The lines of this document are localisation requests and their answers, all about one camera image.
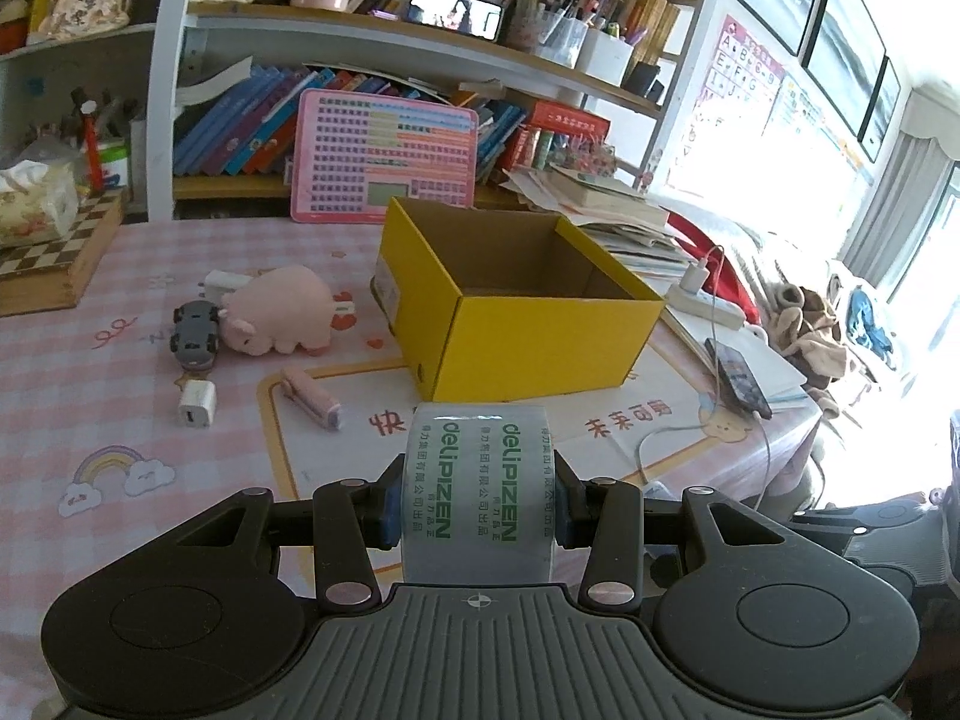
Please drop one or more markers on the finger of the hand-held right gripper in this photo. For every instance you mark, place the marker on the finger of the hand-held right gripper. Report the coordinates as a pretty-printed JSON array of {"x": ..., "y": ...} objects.
[{"x": 862, "y": 516}]

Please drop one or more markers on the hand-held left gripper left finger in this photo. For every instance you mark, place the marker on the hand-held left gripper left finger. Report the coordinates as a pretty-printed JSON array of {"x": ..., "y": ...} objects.
[{"x": 388, "y": 521}]

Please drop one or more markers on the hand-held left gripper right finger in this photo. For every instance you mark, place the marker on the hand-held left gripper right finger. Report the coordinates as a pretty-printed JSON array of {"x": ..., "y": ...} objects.
[{"x": 564, "y": 517}]

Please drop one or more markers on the printed packing tape roll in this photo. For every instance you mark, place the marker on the printed packing tape roll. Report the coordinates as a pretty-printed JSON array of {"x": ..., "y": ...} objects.
[{"x": 480, "y": 495}]

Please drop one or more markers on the pink stapler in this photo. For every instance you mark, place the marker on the pink stapler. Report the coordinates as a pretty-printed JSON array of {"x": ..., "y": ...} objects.
[{"x": 311, "y": 397}]

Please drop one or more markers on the yellow cardboard box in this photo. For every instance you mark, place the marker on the yellow cardboard box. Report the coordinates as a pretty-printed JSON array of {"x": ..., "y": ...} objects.
[{"x": 525, "y": 345}]

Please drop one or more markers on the small white cube charger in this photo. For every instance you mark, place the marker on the small white cube charger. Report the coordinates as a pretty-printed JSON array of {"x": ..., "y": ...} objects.
[{"x": 196, "y": 401}]

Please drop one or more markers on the pink pig plush toy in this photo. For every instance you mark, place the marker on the pink pig plush toy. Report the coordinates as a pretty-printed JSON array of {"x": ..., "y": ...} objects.
[{"x": 285, "y": 307}]

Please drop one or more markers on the grey toy car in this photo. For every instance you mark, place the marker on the grey toy car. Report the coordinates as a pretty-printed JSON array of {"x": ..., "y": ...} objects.
[{"x": 196, "y": 330}]

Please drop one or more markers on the white charger with prongs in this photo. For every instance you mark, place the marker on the white charger with prongs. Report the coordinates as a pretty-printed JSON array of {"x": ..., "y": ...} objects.
[{"x": 225, "y": 283}]

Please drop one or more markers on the white notebook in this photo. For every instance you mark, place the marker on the white notebook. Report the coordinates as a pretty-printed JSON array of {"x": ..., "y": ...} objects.
[{"x": 780, "y": 375}]

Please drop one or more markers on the black smartphone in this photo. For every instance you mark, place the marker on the black smartphone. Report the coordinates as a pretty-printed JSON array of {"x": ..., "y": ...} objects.
[{"x": 739, "y": 379}]

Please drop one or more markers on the brown plush toy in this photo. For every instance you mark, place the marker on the brown plush toy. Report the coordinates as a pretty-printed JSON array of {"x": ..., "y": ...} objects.
[{"x": 806, "y": 337}]

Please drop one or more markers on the white power strip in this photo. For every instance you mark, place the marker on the white power strip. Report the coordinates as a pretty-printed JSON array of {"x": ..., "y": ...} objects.
[{"x": 712, "y": 309}]

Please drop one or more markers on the white plugged-in charger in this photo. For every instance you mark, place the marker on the white plugged-in charger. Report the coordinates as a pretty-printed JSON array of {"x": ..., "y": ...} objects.
[{"x": 694, "y": 277}]

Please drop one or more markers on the red cloth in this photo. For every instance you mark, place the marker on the red cloth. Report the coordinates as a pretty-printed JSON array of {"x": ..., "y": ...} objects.
[{"x": 731, "y": 270}]

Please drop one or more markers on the grey curtain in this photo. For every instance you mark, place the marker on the grey curtain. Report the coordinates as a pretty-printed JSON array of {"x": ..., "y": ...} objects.
[{"x": 900, "y": 225}]

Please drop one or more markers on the stack of papers and books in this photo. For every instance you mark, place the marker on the stack of papers and books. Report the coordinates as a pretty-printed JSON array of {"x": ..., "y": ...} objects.
[{"x": 600, "y": 210}]

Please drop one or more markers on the pink checkered tablecloth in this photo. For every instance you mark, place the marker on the pink checkered tablecloth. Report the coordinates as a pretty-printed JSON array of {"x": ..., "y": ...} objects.
[{"x": 97, "y": 360}]

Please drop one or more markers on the pink learning tablet board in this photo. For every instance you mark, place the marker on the pink learning tablet board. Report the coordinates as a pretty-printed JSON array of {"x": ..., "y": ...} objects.
[{"x": 375, "y": 150}]

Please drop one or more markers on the red book box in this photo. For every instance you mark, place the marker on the red book box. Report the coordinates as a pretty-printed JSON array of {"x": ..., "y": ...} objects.
[{"x": 555, "y": 131}]

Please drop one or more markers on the small black framed picture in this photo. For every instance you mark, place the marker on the small black framed picture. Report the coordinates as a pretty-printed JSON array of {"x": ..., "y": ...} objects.
[{"x": 880, "y": 109}]

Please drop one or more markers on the wooden chessboard box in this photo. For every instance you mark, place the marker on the wooden chessboard box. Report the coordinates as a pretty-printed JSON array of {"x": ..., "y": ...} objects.
[{"x": 52, "y": 270}]

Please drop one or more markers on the row of colourful books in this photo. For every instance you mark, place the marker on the row of colourful books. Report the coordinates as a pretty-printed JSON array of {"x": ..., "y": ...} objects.
[{"x": 240, "y": 127}]

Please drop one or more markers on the green white pen cup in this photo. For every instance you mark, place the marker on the green white pen cup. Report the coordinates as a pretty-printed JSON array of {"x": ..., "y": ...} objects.
[{"x": 114, "y": 165}]

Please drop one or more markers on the large black framed picture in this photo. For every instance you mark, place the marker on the large black framed picture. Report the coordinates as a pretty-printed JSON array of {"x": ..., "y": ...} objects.
[{"x": 844, "y": 45}]

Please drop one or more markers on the floral tissue pack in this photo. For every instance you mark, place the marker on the floral tissue pack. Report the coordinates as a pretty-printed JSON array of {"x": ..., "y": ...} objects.
[{"x": 34, "y": 202}]

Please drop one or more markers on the red toy pen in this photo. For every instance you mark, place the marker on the red toy pen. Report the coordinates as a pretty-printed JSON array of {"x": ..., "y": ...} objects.
[{"x": 92, "y": 139}]

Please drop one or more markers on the white wooden bookshelf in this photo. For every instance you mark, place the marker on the white wooden bookshelf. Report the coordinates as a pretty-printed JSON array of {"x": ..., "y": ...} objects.
[{"x": 161, "y": 90}]

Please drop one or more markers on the white-framed smartphone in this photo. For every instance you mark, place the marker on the white-framed smartphone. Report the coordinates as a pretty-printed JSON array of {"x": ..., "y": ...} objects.
[{"x": 456, "y": 13}]

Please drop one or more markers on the alphabet wall poster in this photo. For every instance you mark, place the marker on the alphabet wall poster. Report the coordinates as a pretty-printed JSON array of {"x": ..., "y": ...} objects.
[{"x": 739, "y": 71}]

